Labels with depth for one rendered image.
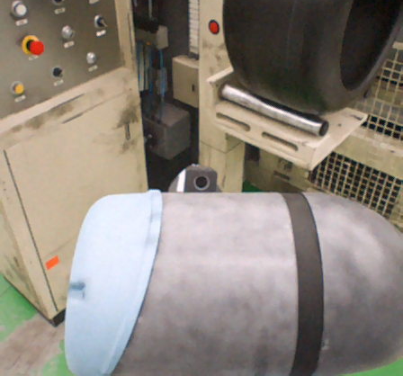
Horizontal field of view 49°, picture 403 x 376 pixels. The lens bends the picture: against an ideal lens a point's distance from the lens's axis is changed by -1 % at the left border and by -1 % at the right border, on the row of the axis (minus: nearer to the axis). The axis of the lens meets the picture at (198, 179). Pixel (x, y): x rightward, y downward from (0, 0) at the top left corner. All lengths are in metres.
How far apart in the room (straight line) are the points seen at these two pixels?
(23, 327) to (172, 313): 1.73
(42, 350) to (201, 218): 1.65
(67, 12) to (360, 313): 1.24
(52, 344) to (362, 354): 1.66
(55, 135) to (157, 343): 1.19
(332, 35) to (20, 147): 0.87
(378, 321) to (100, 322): 0.15
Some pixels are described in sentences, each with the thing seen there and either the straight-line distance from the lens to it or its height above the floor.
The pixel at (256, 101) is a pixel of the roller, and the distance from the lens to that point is 1.31.
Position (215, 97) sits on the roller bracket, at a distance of 1.37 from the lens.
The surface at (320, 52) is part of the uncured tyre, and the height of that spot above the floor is 1.15.
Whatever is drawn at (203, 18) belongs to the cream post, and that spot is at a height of 1.08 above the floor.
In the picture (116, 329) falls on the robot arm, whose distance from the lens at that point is 0.25.
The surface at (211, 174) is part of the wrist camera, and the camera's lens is 0.64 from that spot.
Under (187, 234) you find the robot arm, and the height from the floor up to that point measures 1.36.
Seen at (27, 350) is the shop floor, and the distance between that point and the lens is 1.90.
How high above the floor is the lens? 1.54
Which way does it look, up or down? 39 degrees down
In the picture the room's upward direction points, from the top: straight up
